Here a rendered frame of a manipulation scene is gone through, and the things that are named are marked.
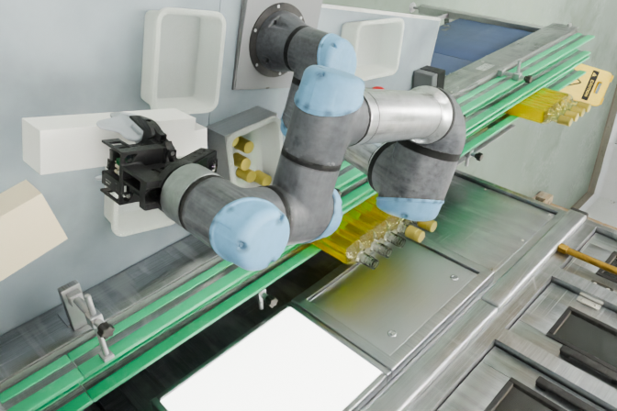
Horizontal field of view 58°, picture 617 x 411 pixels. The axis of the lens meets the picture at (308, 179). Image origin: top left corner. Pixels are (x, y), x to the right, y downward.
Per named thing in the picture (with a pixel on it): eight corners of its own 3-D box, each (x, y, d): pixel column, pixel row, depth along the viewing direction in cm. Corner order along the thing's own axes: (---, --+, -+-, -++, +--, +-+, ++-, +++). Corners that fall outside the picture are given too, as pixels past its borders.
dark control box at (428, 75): (410, 92, 197) (431, 97, 191) (412, 70, 193) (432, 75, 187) (424, 84, 202) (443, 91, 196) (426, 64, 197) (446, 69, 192)
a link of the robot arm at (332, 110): (492, 94, 98) (362, 85, 57) (470, 152, 101) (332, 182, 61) (433, 75, 103) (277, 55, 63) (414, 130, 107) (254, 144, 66)
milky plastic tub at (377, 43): (335, 16, 157) (358, 22, 152) (383, 13, 172) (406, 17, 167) (330, 76, 165) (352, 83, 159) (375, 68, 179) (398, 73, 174)
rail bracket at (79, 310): (60, 321, 121) (109, 379, 107) (38, 261, 113) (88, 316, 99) (80, 309, 124) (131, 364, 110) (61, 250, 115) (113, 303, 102)
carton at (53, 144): (21, 117, 74) (39, 130, 71) (174, 107, 91) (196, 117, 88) (22, 160, 76) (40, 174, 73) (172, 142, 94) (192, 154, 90)
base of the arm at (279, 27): (262, 6, 133) (289, 16, 127) (305, 14, 143) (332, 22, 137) (250, 68, 138) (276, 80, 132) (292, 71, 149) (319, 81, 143)
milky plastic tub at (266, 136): (216, 203, 147) (237, 215, 142) (205, 127, 135) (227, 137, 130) (265, 177, 157) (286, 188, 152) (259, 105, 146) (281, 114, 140)
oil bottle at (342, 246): (297, 236, 156) (353, 270, 143) (296, 220, 154) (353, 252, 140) (310, 227, 160) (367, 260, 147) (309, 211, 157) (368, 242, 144)
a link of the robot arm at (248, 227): (289, 269, 63) (230, 283, 56) (229, 230, 69) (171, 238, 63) (305, 205, 60) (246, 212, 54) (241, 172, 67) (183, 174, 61)
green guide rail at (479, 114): (312, 204, 156) (333, 215, 151) (312, 200, 155) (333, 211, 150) (573, 49, 260) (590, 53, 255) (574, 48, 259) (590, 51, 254)
